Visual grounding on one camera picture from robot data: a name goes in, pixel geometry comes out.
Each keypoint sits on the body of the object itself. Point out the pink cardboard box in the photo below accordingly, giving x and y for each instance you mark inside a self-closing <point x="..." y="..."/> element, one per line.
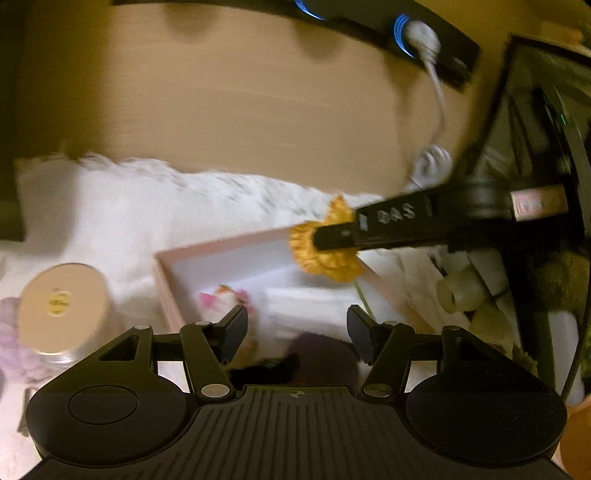
<point x="258" y="272"/>

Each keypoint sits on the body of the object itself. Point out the dark case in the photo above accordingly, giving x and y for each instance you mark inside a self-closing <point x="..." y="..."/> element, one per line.
<point x="508" y="101"/>

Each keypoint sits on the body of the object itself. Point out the yellow fabric flower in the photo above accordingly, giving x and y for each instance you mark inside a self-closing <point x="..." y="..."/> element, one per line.
<point x="318" y="265"/>

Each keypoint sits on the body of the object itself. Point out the black power strip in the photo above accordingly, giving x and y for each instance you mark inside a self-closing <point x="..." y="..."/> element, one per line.
<point x="351" y="21"/>

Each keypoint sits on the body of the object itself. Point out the small pink plush doll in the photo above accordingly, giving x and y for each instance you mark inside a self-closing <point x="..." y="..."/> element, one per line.
<point x="222" y="297"/>

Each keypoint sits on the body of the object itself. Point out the white fringed blanket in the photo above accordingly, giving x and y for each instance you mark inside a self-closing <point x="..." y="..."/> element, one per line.
<point x="138" y="207"/>

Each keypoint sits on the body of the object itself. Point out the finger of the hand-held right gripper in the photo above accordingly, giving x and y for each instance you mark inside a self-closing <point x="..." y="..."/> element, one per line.
<point x="392" y="230"/>

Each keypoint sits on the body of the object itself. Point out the white container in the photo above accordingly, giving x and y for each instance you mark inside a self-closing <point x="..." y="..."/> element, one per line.
<point x="564" y="344"/>

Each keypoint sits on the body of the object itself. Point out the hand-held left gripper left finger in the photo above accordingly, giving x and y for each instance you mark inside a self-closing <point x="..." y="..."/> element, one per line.
<point x="234" y="328"/>

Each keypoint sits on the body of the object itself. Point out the purple plush toy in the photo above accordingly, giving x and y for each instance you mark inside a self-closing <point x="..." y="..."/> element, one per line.
<point x="9" y="321"/>

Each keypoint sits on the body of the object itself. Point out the white roll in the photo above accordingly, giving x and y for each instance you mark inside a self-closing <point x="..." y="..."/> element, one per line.
<point x="487" y="270"/>

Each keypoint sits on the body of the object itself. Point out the cream roll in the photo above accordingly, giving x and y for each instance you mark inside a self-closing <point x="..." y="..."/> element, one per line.
<point x="495" y="325"/>
<point x="461" y="290"/>

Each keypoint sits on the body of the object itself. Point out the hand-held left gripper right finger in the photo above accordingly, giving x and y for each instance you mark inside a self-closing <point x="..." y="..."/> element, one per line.
<point x="358" y="330"/>

